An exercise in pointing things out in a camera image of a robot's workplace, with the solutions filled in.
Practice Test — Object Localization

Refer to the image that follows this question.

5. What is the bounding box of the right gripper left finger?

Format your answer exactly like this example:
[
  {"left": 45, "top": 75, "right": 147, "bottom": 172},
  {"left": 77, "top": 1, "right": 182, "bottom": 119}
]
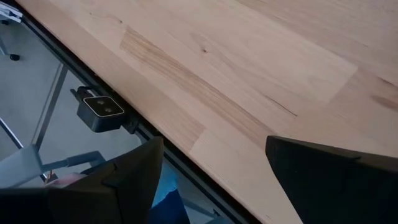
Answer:
[{"left": 0, "top": 136, "right": 165, "bottom": 224}]

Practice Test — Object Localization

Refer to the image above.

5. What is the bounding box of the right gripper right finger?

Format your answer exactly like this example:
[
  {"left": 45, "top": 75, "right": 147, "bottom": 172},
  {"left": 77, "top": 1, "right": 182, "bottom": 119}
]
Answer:
[{"left": 265, "top": 134, "right": 398, "bottom": 224}]

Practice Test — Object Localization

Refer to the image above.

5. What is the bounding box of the blue object under table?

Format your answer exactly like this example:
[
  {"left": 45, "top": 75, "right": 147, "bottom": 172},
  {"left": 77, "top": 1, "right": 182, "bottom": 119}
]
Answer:
[{"left": 148, "top": 160, "right": 192, "bottom": 224}]

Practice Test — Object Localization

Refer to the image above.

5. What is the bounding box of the metal table leg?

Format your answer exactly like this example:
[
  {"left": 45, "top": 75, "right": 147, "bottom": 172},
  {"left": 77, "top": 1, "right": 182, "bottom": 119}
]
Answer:
[{"left": 30, "top": 63, "right": 68, "bottom": 151}]

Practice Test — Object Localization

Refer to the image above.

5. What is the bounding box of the white chair base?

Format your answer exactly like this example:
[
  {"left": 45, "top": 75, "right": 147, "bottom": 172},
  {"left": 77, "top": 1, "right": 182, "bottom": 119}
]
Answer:
[{"left": 0, "top": 1, "right": 23, "bottom": 62}]

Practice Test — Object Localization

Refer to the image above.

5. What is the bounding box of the black table-level camera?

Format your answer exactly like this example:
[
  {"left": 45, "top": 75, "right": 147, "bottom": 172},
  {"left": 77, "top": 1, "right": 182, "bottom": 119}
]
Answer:
[{"left": 70, "top": 86, "right": 127, "bottom": 134}]

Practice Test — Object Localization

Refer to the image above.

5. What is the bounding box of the black aluminium table frame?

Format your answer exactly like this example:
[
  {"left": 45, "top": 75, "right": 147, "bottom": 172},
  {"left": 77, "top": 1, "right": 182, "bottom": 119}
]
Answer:
[{"left": 9, "top": 0, "right": 265, "bottom": 224}]

